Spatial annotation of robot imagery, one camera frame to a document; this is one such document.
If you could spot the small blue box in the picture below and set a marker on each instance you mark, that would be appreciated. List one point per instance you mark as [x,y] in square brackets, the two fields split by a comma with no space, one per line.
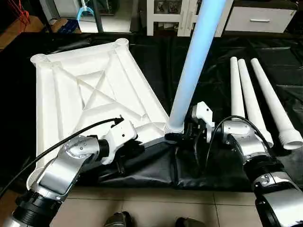
[66,26]

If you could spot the white plastic table leg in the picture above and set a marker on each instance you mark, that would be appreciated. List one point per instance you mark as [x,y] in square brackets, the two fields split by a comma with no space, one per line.
[274,104]
[194,61]
[236,90]
[253,104]

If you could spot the black left robot foot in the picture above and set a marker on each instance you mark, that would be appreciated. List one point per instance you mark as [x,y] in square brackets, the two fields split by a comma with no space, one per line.
[118,220]

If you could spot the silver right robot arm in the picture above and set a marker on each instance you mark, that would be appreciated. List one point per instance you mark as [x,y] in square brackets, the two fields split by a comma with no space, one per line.
[255,156]

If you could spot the white drawer cabinet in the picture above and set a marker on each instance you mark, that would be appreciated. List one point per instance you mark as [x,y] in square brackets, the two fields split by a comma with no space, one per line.
[260,19]
[165,14]

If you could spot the black right robot foot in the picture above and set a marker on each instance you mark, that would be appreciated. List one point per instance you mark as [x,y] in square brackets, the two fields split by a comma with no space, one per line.
[189,222]

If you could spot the white plastic table top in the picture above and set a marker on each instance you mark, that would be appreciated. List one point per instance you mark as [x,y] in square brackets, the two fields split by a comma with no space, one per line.
[94,90]

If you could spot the cardboard box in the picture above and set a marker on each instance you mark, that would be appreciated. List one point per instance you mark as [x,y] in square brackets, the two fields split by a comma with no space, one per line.
[19,30]

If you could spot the black work mat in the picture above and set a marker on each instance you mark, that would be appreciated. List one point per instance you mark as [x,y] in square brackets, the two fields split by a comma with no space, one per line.
[218,52]

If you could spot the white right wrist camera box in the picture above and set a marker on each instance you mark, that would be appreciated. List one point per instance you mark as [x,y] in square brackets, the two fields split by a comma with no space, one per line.
[202,116]

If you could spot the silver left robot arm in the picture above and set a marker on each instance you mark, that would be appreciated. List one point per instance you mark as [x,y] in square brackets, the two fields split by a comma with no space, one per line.
[61,170]

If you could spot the black robot foot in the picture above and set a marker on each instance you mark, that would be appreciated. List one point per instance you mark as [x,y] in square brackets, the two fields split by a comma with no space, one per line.
[118,220]
[189,222]

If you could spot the light blue hanger hook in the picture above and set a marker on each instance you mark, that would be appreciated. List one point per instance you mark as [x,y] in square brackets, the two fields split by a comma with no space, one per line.
[85,10]

